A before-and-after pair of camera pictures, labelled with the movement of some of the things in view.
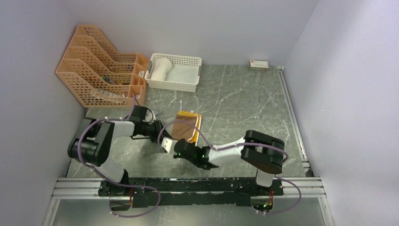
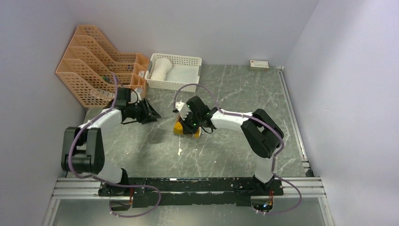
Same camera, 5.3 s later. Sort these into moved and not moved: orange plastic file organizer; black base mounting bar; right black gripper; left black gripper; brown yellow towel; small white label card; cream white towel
Moved: right black gripper; left black gripper; brown yellow towel
Not moved: small white label card; orange plastic file organizer; cream white towel; black base mounting bar
